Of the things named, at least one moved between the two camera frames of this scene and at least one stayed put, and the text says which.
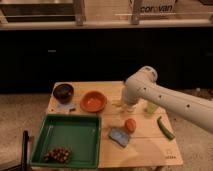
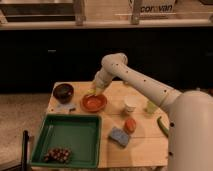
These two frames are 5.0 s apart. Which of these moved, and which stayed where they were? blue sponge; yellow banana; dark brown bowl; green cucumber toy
Moved: yellow banana
Stayed: green cucumber toy; dark brown bowl; blue sponge
